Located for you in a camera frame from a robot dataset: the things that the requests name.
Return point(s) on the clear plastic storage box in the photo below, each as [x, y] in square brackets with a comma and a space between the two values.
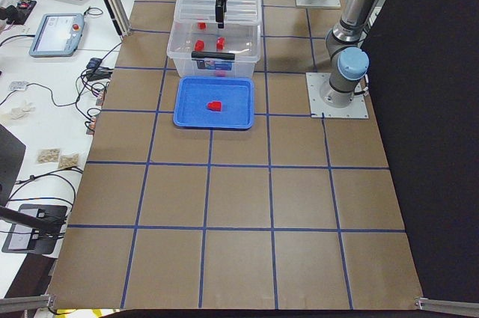
[242, 40]

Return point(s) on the teach pendant near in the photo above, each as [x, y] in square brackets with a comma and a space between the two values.
[58, 35]

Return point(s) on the blue plastic tray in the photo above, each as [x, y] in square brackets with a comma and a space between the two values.
[236, 95]

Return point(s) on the black box latch handle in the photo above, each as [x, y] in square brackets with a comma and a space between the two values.
[225, 56]

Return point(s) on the black camera stand base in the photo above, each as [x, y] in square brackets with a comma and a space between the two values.
[35, 228]

